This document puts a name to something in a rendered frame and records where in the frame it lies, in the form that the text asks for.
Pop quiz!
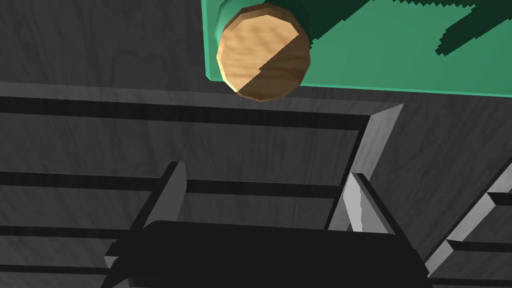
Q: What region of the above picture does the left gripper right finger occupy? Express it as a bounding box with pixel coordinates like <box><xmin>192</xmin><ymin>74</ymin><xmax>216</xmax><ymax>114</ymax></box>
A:
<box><xmin>343</xmin><ymin>172</ymin><xmax>397</xmax><ymax>236</ymax></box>

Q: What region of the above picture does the green drawer front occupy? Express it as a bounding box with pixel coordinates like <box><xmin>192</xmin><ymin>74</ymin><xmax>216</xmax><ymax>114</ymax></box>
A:
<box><xmin>200</xmin><ymin>0</ymin><xmax>512</xmax><ymax>99</ymax></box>

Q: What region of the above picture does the round wooden knob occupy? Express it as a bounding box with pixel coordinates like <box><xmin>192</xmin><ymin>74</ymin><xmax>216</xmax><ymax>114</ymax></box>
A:
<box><xmin>215</xmin><ymin>3</ymin><xmax>312</xmax><ymax>103</ymax></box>

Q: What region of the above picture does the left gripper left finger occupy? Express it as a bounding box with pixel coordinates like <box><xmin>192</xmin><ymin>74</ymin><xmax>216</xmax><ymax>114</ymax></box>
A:
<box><xmin>128</xmin><ymin>161</ymin><xmax>188</xmax><ymax>232</ymax></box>

